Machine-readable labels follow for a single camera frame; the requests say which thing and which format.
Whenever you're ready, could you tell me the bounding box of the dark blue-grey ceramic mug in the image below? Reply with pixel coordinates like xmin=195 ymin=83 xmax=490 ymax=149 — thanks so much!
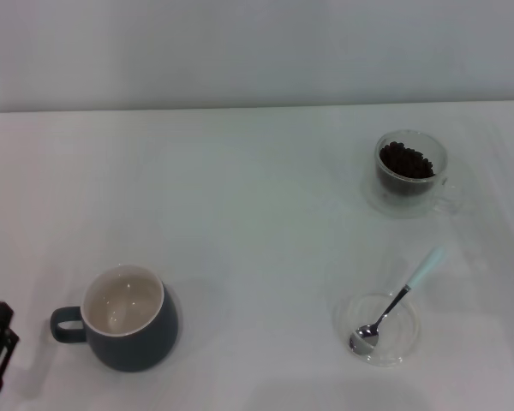
xmin=49 ymin=264 xmax=181 ymax=372

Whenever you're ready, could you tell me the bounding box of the steel spoon with light-blue handle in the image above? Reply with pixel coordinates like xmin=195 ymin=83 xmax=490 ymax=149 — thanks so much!
xmin=349 ymin=245 xmax=450 ymax=356

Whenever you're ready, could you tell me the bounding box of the coffee bean pile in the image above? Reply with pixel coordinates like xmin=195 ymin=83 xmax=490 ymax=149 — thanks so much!
xmin=376 ymin=140 xmax=437 ymax=198

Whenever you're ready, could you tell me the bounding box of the clear glass saucer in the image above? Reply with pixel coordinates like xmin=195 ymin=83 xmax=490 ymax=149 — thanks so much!
xmin=361 ymin=170 xmax=463 ymax=220
xmin=332 ymin=290 xmax=422 ymax=369

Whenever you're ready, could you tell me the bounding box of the double-wall glass cup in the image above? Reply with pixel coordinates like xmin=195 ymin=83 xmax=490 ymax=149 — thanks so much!
xmin=371 ymin=130 xmax=462 ymax=215

